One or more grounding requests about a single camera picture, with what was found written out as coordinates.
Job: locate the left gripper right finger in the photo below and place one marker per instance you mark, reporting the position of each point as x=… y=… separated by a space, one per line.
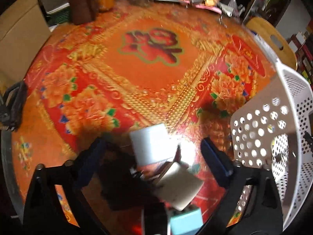
x=251 y=202

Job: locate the teal and white plug adapter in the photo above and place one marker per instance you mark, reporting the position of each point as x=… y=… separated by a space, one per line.
x=187 y=221

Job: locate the black power adapter with cable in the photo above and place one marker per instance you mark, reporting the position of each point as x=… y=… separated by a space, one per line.
x=129 y=196

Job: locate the white perforated plastic basket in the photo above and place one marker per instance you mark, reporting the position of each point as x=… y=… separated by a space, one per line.
x=270 y=129

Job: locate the small white charger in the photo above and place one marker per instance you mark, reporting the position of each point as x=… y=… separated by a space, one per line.
x=152 y=145

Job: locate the wooden chair right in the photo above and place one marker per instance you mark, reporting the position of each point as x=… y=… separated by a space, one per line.
x=274 y=39

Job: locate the red patterned tablecloth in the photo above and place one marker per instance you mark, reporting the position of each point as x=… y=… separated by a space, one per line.
x=131 y=68

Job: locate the cardboard box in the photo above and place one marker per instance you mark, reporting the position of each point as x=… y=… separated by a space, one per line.
x=24 y=31

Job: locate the brown ceramic mug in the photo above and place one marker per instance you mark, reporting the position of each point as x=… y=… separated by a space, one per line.
x=83 y=11

